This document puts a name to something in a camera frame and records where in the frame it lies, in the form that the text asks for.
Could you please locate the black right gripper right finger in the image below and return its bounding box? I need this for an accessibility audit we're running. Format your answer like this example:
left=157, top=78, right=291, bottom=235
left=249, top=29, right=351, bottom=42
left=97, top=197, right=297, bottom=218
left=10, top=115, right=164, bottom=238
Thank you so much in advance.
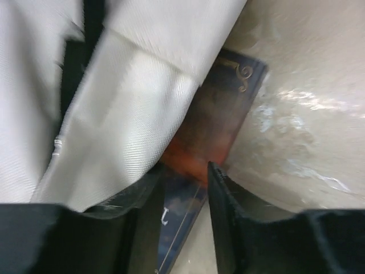
left=208, top=162, right=364, bottom=273

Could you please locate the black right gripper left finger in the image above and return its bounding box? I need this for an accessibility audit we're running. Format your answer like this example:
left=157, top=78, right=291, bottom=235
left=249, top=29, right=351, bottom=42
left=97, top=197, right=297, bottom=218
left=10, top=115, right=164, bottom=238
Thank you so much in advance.
left=1, top=164, right=165, bottom=274

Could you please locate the dark Tale of Two Cities book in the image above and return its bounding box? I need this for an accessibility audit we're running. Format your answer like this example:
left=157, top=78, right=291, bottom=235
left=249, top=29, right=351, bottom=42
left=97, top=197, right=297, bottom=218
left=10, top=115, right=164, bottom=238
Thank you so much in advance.
left=156, top=49, right=268, bottom=273

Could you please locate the beige canvas backpack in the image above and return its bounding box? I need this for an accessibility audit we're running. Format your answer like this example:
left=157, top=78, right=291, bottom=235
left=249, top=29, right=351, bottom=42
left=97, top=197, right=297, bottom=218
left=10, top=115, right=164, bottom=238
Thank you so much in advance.
left=1, top=1, right=245, bottom=211

